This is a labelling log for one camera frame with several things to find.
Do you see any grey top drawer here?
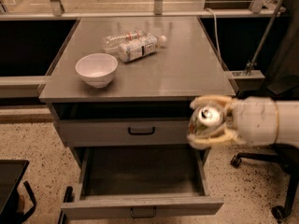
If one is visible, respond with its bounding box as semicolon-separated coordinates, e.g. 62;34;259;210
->
57;119;189;147

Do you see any white cable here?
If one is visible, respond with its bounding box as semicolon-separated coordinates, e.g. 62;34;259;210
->
204;7;222;63

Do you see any black office chair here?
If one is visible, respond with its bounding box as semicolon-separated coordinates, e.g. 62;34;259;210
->
231;0;299;221

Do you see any white ceramic bowl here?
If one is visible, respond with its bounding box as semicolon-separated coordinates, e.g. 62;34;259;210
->
75;53;118;88

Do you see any white labelled plastic bottle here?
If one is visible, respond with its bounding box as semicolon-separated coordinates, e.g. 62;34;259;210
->
117;34;167;63

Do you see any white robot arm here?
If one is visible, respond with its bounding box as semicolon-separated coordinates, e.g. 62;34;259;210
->
187;95;299;150

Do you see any black side table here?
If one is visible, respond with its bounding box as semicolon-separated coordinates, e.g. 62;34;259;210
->
0;160;36;224

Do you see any metal rod stand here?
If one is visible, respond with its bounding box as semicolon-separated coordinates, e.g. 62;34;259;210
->
243;0;284;76

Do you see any open grey middle drawer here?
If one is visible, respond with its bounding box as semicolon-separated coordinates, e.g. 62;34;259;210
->
62;145;223;219

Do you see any grey metal drawer cabinet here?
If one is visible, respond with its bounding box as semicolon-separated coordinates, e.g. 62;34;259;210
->
37;15;237;224

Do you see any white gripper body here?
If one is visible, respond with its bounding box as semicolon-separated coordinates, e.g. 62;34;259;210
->
231;97;278;146

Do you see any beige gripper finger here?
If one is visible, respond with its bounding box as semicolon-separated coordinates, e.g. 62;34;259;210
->
190;95;234;115
187;130;247;150

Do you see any clear crushed plastic bottle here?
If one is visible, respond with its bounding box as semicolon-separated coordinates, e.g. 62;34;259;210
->
102;30;147;54

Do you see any green 7up soda can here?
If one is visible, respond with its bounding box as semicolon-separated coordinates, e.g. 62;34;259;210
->
187;102;226;138

